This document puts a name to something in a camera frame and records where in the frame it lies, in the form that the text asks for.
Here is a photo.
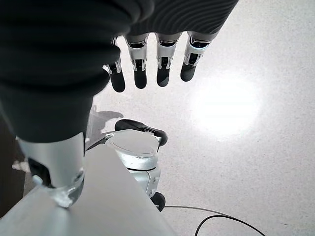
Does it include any grey robot leg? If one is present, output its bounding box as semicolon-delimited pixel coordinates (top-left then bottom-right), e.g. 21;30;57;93
0;132;173;236
85;119;168;152

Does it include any grey left robot leg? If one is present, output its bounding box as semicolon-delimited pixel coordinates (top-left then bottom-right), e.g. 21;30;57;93
85;119;168;152

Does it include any thin black floor cable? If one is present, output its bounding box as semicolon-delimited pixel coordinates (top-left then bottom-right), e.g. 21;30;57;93
161;205;267;236

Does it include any grey right robot leg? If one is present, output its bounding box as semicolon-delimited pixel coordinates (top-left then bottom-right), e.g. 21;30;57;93
0;132;173;236

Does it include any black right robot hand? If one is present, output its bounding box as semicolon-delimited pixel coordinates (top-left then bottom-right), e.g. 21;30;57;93
0;0;239;209

